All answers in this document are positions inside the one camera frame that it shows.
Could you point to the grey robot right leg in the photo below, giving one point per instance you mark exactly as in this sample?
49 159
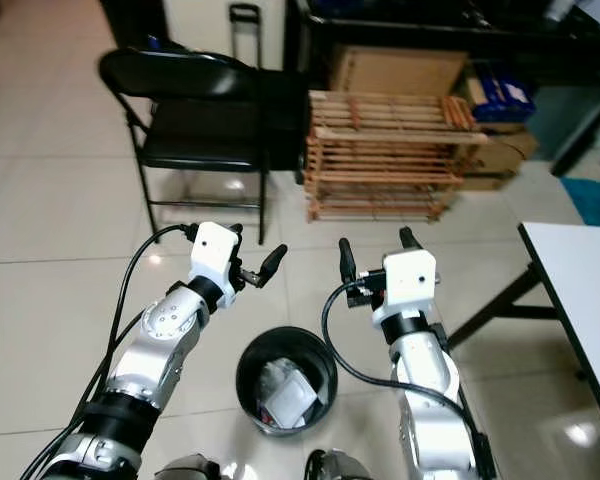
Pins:
337 468

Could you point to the blue box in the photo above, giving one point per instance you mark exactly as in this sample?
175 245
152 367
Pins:
500 97

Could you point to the grey robot left leg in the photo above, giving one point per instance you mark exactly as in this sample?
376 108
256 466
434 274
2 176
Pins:
190 470

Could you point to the white plastic trash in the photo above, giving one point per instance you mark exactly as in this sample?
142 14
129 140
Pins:
288 398

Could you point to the large brown cardboard box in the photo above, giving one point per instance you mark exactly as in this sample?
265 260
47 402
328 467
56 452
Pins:
400 70

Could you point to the small brown cardboard box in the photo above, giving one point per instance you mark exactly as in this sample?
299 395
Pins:
510 152

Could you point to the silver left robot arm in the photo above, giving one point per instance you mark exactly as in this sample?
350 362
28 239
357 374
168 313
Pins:
170 330

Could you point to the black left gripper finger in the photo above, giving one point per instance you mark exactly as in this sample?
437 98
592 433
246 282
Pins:
236 230
272 262

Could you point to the grey robot leg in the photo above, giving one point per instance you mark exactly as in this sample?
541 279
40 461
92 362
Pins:
337 468
190 470

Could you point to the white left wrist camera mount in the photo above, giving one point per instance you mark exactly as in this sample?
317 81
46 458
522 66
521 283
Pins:
212 252

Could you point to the teal floor mat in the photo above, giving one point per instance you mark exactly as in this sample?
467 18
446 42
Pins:
595 200

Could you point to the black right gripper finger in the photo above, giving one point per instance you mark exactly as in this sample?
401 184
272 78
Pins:
409 238
347 260

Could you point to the wooden slatted rack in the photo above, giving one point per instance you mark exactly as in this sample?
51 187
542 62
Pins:
380 125

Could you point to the black round rubbish bin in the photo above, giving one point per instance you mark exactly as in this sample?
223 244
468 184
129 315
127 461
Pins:
315 360

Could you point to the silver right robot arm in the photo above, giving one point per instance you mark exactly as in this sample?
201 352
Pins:
425 390

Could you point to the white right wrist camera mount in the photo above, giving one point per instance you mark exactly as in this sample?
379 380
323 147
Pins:
408 278

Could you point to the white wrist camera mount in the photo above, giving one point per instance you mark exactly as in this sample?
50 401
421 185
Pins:
408 278
212 252

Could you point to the black folding chair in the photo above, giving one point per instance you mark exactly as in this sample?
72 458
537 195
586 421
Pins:
200 115

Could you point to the cream white board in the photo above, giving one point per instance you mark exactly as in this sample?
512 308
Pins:
200 25

